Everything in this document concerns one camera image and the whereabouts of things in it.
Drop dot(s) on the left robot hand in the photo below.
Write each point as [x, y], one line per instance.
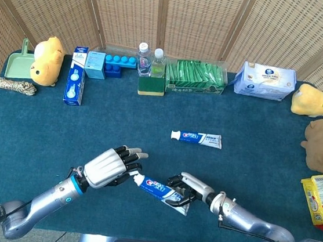
[103, 168]

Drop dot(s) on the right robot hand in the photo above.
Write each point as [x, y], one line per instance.
[197, 188]

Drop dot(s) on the Crest toothpaste tube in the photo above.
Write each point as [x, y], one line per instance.
[154, 187]
[197, 138]

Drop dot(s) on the blue table cloth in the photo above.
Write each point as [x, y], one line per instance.
[61, 130]

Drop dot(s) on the green yellow sponge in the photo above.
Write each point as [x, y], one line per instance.
[151, 85]

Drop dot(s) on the dark blue toy brick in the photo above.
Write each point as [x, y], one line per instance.
[113, 71]

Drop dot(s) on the light blue carton box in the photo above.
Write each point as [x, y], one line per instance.
[95, 66]

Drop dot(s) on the long light blue toy brick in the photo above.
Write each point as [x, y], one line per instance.
[121, 61]

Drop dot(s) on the clear bottle purple label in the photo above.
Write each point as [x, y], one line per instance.
[144, 63]

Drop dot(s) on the green tea bag box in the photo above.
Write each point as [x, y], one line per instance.
[196, 75]

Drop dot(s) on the green drink bottle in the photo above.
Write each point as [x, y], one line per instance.
[158, 66]

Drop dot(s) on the yellow plush chick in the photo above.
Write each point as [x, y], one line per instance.
[47, 61]

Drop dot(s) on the yellow snack bag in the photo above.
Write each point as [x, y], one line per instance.
[322, 197]

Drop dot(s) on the tissue pack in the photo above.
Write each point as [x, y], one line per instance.
[265, 81]

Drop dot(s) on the green dustpan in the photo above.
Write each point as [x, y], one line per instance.
[19, 65]

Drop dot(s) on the yellow plush toy with tag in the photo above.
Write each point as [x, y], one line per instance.
[312, 101]

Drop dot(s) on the woven folding screen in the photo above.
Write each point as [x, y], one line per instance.
[190, 19]

